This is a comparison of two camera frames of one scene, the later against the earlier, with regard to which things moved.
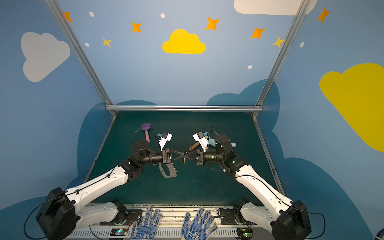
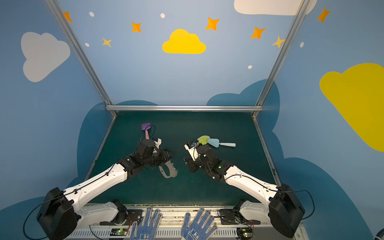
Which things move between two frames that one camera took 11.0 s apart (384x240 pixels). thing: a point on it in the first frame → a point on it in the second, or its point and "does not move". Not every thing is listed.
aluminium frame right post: x=258 y=108 does not move
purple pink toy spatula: x=145 y=126 does not move
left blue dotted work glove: x=146 y=230 does not move
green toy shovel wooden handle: x=193 y=146 → x=203 y=139
